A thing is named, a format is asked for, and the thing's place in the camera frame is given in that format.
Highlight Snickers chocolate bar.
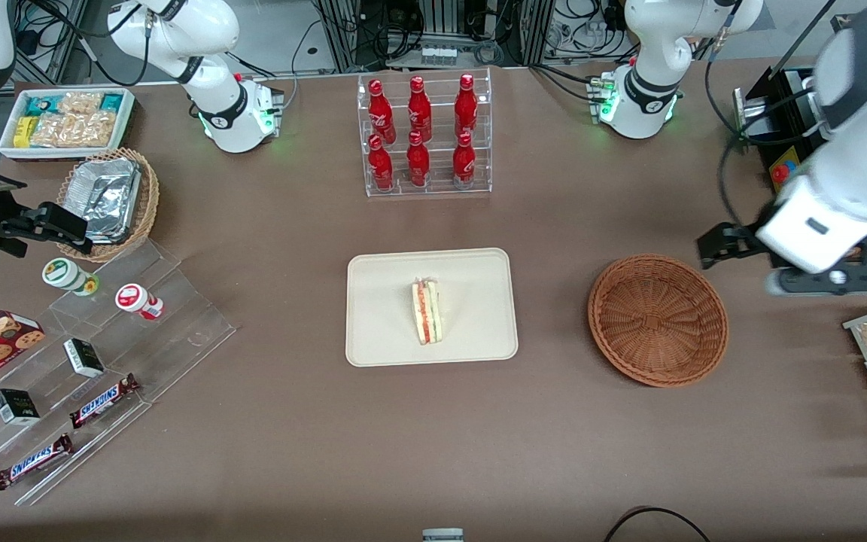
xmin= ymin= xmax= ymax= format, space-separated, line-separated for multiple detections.
xmin=69 ymin=373 xmax=141 ymax=430
xmin=0 ymin=433 xmax=74 ymax=492

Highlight triangular sandwich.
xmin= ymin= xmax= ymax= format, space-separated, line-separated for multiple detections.
xmin=412 ymin=276 xmax=444 ymax=346

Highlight black looped cable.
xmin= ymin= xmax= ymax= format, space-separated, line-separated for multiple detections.
xmin=603 ymin=507 xmax=713 ymax=542

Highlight round brown wicker basket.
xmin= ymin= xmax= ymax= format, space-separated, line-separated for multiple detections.
xmin=588 ymin=254 xmax=729 ymax=388

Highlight clear acrylic bottle rack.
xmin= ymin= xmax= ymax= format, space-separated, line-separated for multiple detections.
xmin=357 ymin=68 xmax=493 ymax=198

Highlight beige rectangular serving tray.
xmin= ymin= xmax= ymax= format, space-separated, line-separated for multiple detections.
xmin=345 ymin=248 xmax=519 ymax=368

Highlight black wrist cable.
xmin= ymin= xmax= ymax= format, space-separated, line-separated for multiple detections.
xmin=704 ymin=30 xmax=829 ymax=230

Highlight clear acrylic step display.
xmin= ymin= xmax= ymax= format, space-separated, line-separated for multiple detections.
xmin=0 ymin=237 xmax=237 ymax=507

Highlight green lid yogurt cup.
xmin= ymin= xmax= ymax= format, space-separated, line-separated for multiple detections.
xmin=42 ymin=257 xmax=100 ymax=297

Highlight aluminium frame rack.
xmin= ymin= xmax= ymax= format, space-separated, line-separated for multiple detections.
xmin=313 ymin=0 xmax=555 ymax=75

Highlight red lid yogurt cup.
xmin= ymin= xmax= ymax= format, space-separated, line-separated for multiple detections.
xmin=115 ymin=283 xmax=165 ymax=321

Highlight aluminium foil container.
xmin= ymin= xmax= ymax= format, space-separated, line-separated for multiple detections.
xmin=71 ymin=158 xmax=142 ymax=245

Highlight black yellow food warmer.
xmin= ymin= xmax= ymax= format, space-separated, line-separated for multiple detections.
xmin=733 ymin=11 xmax=867 ymax=263

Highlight light wicker basket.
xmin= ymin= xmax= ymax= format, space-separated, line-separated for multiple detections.
xmin=56 ymin=148 xmax=160 ymax=263

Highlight clear cracker bag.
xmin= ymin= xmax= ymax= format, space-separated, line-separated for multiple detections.
xmin=31 ymin=111 xmax=116 ymax=149
xmin=57 ymin=92 xmax=103 ymax=115

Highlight red soda bottle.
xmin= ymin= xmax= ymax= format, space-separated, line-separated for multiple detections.
xmin=368 ymin=134 xmax=395 ymax=192
xmin=406 ymin=131 xmax=431 ymax=188
xmin=452 ymin=132 xmax=477 ymax=190
xmin=455 ymin=73 xmax=479 ymax=140
xmin=407 ymin=76 xmax=433 ymax=144
xmin=368 ymin=79 xmax=397 ymax=145

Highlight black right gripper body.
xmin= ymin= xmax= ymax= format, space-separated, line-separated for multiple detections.
xmin=0 ymin=197 xmax=28 ymax=258

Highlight white rectangular snack bin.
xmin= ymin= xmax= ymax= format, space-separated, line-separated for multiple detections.
xmin=0 ymin=87 xmax=137 ymax=163

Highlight small black carton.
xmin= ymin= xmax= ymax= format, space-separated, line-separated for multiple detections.
xmin=0 ymin=388 xmax=41 ymax=427
xmin=63 ymin=338 xmax=105 ymax=379

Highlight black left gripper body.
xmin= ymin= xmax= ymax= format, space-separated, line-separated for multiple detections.
xmin=733 ymin=224 xmax=773 ymax=264

